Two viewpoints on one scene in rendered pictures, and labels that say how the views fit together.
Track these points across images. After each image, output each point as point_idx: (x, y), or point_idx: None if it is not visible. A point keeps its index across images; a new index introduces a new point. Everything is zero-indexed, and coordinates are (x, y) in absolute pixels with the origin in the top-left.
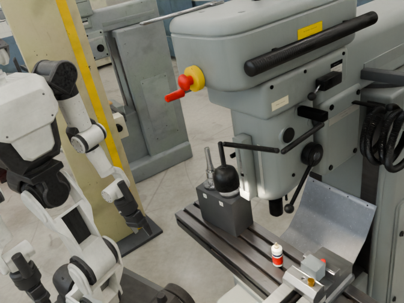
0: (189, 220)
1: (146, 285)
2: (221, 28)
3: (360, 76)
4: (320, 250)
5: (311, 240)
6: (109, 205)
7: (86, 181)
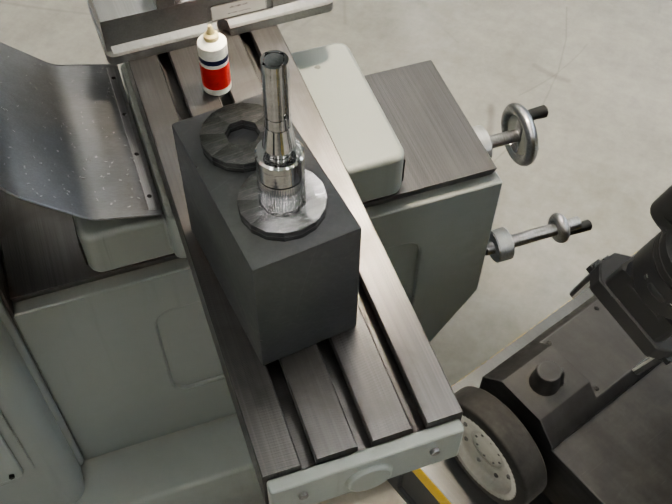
0: (408, 341)
1: (601, 497)
2: None
3: None
4: (116, 15)
5: (70, 151)
6: None
7: None
